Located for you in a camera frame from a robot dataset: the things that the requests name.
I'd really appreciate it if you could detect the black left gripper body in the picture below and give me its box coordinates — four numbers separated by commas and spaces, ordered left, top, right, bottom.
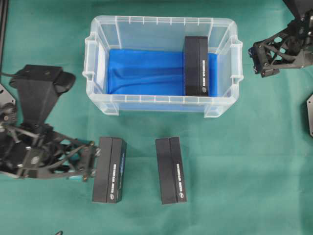
14, 124, 100, 182

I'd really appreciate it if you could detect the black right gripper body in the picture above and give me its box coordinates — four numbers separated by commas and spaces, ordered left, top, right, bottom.
248, 14, 313, 77

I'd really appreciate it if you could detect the black camera box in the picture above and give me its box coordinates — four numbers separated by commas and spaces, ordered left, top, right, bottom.
156, 137, 187, 205
183, 36, 209, 96
92, 137, 127, 204

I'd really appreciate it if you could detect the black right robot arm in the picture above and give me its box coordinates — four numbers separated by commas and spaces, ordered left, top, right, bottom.
248, 0, 313, 77

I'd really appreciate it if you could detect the clear plastic storage case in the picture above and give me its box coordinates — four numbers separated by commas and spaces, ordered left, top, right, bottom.
83, 16, 244, 118

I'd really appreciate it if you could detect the blue cloth liner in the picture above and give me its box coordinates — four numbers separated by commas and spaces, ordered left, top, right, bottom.
106, 49, 219, 97

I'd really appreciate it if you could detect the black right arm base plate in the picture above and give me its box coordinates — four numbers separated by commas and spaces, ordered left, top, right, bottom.
307, 94, 313, 137

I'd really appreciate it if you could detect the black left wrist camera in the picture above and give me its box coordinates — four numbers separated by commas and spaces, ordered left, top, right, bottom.
9, 65, 76, 128

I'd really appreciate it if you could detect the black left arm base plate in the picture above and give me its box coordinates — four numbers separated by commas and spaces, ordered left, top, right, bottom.
0, 84, 16, 108

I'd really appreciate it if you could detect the black aluminium frame rail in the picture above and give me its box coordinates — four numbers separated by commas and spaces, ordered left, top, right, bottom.
0, 0, 9, 68

